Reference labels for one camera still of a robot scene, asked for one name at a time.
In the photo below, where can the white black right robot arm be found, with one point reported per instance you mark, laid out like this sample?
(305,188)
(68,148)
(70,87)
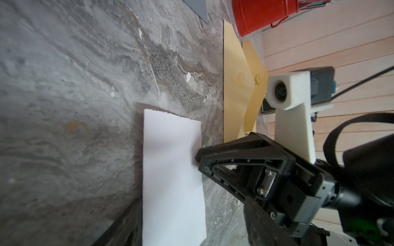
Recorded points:
(365,201)

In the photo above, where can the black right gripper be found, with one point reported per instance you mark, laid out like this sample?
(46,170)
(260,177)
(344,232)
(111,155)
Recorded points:
(257,167)

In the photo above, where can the red pencil cup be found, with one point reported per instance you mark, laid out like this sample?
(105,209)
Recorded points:
(252,15)

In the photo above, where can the bunch of pencils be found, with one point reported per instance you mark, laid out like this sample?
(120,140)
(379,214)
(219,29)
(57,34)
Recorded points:
(311,4)

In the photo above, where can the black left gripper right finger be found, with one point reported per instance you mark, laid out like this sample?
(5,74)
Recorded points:
(262,229)

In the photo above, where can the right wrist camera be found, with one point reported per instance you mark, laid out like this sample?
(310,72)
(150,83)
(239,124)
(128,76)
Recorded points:
(296,97)

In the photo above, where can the yellow envelope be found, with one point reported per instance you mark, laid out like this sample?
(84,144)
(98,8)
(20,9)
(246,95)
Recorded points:
(260,81)
(238,85)

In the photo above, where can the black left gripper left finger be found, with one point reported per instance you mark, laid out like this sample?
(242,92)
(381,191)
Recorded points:
(126,230)

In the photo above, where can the grey paper envelope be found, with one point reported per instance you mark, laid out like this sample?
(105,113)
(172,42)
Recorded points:
(199,7)

